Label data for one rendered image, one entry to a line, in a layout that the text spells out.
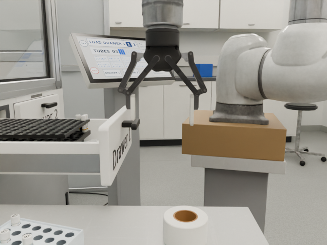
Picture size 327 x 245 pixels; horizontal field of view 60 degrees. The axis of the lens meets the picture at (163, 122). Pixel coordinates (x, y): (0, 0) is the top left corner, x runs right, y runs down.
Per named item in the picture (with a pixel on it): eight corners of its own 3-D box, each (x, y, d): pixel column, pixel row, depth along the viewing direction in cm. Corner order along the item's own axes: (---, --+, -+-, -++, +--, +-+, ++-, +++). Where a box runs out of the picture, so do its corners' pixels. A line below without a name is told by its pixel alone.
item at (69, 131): (90, 121, 73) (89, 118, 72) (64, 138, 55) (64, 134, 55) (82, 121, 73) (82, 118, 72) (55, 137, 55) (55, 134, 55)
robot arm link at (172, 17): (143, 6, 66) (143, 32, 67) (139, -4, 57) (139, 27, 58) (182, 6, 66) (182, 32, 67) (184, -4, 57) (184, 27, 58)
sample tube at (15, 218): (24, 241, 44) (21, 214, 43) (18, 246, 43) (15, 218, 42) (17, 239, 45) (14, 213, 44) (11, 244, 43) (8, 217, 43)
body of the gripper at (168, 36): (181, 31, 66) (180, 71, 68) (144, 31, 66) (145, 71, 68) (182, 26, 59) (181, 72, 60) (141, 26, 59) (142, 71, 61)
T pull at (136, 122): (140, 123, 67) (139, 117, 67) (136, 130, 60) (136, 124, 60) (125, 123, 67) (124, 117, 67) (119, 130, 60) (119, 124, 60)
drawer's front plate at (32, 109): (61, 122, 111) (59, 94, 109) (23, 141, 83) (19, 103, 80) (56, 122, 111) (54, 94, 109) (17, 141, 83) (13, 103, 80)
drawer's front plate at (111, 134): (131, 144, 79) (130, 105, 77) (110, 186, 51) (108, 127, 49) (125, 144, 79) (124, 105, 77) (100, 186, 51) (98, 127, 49)
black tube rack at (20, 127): (91, 143, 74) (89, 118, 72) (66, 166, 56) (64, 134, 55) (7, 142, 74) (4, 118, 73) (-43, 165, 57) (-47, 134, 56)
